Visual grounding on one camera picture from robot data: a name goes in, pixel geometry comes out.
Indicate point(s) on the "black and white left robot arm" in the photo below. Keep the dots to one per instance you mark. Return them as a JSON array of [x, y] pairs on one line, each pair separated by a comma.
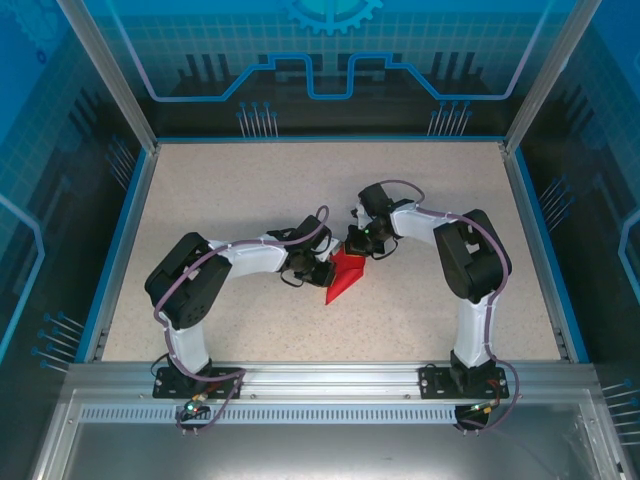
[[187, 280]]

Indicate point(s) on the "blue printed gear panel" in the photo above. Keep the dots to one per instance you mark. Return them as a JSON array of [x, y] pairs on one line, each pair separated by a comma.
[[320, 30]]

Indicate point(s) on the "aluminium mounting rail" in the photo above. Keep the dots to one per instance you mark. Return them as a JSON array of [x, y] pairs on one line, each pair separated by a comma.
[[330, 380]]

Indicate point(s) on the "blue printed side panel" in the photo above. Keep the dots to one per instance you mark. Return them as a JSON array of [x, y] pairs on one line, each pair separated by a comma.
[[45, 175], [595, 175]]

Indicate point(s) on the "grey sheet metal tray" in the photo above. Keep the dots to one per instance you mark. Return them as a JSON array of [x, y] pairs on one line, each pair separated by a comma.
[[320, 450]]

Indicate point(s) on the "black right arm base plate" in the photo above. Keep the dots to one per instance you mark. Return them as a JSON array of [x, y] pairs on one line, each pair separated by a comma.
[[431, 382]]

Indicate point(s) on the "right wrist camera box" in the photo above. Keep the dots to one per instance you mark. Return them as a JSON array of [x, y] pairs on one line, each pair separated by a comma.
[[359, 212]]

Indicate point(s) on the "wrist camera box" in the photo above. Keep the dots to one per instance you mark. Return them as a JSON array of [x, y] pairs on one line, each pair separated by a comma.
[[332, 247], [359, 212]]

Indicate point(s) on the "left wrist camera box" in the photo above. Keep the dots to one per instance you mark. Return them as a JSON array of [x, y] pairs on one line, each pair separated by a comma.
[[332, 247]]

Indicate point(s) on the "red square paper sheet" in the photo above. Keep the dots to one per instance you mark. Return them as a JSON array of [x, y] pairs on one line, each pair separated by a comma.
[[345, 280]]

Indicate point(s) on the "blue trimmed aluminium side rail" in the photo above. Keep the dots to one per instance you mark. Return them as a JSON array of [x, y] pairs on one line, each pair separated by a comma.
[[534, 240], [127, 240]]

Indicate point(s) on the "thin aluminium table edge rail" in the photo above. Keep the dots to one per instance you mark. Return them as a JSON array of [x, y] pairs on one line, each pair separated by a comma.
[[330, 140]]

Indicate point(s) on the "aluminium frame post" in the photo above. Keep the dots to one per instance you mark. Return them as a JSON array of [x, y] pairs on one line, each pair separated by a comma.
[[115, 85], [545, 80]]

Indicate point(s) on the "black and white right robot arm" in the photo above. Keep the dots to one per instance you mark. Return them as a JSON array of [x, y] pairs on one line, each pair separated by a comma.
[[472, 255]]

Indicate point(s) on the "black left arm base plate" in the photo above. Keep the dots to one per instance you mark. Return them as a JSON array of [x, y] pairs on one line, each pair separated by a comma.
[[162, 387]]

